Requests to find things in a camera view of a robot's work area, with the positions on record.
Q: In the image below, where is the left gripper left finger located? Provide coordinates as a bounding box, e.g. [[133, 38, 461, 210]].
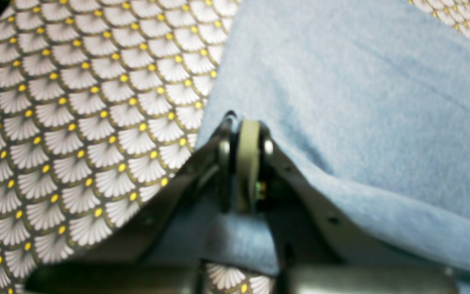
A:
[[23, 111, 237, 294]]

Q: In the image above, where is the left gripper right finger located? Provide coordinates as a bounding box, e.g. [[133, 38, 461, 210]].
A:
[[235, 120, 459, 294]]

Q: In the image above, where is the blue T-shirt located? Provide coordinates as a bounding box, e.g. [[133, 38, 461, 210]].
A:
[[145, 0, 470, 294]]

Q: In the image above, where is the fan-patterned tablecloth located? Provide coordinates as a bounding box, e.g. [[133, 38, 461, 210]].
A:
[[0, 0, 470, 294]]

